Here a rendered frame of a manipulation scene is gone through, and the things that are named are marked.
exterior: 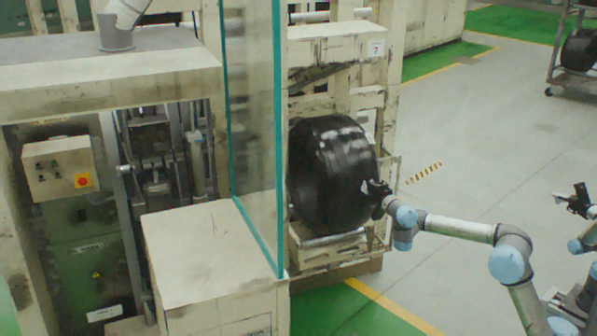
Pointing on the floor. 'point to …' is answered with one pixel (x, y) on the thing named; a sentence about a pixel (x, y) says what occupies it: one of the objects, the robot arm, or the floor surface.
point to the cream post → (284, 127)
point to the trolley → (575, 53)
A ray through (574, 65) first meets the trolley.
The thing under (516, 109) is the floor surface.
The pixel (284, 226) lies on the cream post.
